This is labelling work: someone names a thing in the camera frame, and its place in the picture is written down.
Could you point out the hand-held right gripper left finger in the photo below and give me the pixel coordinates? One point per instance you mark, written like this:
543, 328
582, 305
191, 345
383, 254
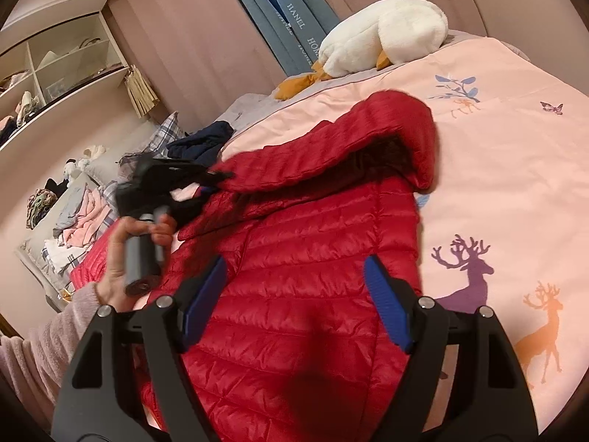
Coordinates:
202, 306

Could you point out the small white plush toy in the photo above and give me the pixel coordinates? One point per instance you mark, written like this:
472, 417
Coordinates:
94, 152

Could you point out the pink curtain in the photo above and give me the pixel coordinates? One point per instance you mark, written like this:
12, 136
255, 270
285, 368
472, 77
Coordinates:
193, 32

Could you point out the plaid pillow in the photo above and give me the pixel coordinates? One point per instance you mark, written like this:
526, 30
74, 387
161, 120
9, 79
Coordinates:
161, 134
109, 191

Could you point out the beige tassel hanging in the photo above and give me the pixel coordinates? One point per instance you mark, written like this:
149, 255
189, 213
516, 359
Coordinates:
141, 92

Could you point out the pile of pink clothes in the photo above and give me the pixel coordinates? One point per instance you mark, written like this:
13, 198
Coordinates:
85, 225

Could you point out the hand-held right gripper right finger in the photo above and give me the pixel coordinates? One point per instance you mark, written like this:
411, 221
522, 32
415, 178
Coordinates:
387, 306

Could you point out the white open wardrobe shelf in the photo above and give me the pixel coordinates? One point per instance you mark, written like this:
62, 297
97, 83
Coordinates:
69, 83

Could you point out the navy blue clothes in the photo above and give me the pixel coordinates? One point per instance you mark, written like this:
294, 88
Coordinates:
202, 142

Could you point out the red quilted jacket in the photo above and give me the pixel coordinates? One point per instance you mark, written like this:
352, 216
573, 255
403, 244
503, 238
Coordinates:
89, 262

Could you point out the pile of shelf clothes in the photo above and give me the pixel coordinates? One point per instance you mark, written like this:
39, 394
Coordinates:
25, 107

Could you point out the multicoloured crumpled cloth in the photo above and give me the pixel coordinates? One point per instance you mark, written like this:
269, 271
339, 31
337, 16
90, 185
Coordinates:
40, 209

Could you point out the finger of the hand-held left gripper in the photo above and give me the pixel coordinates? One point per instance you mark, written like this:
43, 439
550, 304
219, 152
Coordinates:
191, 207
214, 176

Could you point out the red down jacket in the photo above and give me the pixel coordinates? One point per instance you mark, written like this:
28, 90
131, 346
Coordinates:
299, 239

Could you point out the black and white plush toy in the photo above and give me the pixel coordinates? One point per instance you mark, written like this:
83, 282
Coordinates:
76, 170

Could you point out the pink deer print duvet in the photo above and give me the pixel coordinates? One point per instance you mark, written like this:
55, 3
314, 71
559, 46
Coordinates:
506, 170

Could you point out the person's left forearm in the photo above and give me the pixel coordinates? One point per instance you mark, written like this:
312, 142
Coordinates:
37, 354

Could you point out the person's left hand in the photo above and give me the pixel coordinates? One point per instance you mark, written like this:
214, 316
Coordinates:
112, 267

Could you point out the white goose plush toy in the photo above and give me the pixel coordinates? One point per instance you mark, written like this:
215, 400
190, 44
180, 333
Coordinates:
391, 32

